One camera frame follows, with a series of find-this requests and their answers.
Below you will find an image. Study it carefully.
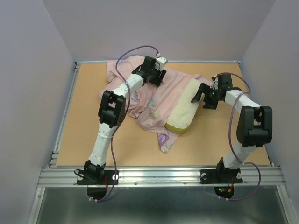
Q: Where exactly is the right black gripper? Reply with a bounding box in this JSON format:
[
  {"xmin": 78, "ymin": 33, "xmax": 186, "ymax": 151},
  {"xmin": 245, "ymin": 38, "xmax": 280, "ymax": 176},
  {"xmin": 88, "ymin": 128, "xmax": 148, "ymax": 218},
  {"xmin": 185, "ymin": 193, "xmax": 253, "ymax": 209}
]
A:
[{"xmin": 190, "ymin": 83, "xmax": 221, "ymax": 109}]

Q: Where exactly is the pink cartoon pillowcase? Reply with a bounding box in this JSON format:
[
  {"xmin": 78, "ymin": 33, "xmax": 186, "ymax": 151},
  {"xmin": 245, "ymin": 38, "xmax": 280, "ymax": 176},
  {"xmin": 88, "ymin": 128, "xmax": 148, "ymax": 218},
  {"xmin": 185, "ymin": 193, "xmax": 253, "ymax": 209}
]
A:
[{"xmin": 100, "ymin": 56, "xmax": 211, "ymax": 154}]

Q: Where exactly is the cream yellow pillow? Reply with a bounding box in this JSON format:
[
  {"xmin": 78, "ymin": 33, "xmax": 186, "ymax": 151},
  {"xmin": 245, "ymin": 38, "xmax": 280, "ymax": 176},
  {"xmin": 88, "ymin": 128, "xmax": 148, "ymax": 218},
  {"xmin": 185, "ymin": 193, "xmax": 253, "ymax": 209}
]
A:
[{"xmin": 165, "ymin": 79, "xmax": 201, "ymax": 134}]

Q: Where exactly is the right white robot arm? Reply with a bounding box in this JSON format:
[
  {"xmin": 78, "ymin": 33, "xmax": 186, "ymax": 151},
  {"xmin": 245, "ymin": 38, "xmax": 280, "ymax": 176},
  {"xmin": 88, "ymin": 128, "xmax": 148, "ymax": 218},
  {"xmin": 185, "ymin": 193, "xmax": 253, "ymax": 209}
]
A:
[{"xmin": 191, "ymin": 73, "xmax": 273, "ymax": 184}]

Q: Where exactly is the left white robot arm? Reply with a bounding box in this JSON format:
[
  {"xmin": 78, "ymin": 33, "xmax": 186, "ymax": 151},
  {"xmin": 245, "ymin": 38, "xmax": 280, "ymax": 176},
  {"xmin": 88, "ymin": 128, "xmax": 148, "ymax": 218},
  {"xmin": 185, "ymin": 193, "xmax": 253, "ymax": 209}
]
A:
[{"xmin": 83, "ymin": 54, "xmax": 168, "ymax": 184}]

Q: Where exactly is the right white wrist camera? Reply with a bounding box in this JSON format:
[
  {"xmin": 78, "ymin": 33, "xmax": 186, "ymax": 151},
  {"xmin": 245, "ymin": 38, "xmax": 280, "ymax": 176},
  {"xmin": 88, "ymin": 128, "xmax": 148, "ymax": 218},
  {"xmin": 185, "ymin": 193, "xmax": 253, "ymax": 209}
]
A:
[{"xmin": 211, "ymin": 75, "xmax": 220, "ymax": 90}]

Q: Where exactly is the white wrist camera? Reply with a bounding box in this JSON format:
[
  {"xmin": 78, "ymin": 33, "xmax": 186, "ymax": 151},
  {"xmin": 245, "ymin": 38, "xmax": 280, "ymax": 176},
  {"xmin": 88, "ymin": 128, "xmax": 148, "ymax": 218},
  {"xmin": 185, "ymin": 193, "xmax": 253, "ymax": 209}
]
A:
[
  {"xmin": 155, "ymin": 53, "xmax": 168, "ymax": 71},
  {"xmin": 211, "ymin": 75, "xmax": 220, "ymax": 90}
]

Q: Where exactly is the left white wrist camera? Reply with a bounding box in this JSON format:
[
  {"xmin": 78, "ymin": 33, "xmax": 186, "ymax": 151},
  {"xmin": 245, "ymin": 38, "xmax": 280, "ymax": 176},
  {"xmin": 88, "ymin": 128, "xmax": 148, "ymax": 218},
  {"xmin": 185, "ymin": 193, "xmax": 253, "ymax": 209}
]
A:
[{"xmin": 155, "ymin": 53, "xmax": 168, "ymax": 71}]

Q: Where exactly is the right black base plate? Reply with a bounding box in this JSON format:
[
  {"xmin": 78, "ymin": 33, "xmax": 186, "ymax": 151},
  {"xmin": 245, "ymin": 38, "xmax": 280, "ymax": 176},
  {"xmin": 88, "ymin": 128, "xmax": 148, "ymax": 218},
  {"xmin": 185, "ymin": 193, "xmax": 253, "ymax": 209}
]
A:
[{"xmin": 199, "ymin": 169, "xmax": 243, "ymax": 184}]

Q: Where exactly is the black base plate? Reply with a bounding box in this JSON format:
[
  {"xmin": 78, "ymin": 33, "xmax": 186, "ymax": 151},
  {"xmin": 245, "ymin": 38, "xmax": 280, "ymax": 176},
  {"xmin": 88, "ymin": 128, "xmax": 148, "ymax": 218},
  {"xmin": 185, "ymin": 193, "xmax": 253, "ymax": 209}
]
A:
[
  {"xmin": 74, "ymin": 169, "xmax": 119, "ymax": 186},
  {"xmin": 199, "ymin": 169, "xmax": 243, "ymax": 184}
]

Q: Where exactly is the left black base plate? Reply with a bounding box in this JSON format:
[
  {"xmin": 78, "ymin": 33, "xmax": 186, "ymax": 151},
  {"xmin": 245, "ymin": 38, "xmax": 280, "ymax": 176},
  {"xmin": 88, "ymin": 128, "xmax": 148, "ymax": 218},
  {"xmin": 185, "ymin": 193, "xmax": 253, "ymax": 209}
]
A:
[{"xmin": 74, "ymin": 169, "xmax": 119, "ymax": 186}]

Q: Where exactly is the aluminium front rail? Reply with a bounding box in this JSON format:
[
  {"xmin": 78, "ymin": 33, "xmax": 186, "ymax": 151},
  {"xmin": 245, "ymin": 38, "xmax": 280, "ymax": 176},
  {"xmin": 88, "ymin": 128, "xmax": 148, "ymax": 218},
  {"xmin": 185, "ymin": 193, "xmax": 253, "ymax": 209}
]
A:
[{"xmin": 38, "ymin": 166, "xmax": 286, "ymax": 188}]

